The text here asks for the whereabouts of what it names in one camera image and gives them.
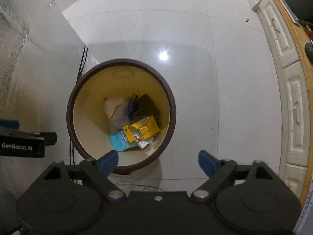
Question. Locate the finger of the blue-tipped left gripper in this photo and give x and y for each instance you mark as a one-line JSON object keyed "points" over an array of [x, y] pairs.
{"points": [[11, 124]]}

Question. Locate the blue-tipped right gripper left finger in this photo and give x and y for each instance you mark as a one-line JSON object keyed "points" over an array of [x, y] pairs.
{"points": [[96, 176]]}

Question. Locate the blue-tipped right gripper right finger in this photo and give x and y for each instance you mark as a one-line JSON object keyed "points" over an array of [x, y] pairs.
{"points": [[218, 172]]}

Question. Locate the light blue barcode pouch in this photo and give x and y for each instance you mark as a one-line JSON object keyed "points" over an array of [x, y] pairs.
{"points": [[120, 142]]}

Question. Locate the yellow cigarette box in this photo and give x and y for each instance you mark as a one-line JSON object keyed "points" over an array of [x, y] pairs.
{"points": [[147, 127]]}

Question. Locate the clear bag orange stripe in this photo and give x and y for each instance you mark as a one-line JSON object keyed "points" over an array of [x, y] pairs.
{"points": [[115, 109]]}

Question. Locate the round brown trash bin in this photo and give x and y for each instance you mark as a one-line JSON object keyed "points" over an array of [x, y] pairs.
{"points": [[88, 126]]}

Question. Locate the dark brown wrapper in bin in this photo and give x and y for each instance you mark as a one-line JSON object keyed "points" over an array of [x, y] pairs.
{"points": [[145, 108]]}

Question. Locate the white drawer unit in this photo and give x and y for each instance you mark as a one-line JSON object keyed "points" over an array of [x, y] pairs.
{"points": [[287, 41]]}

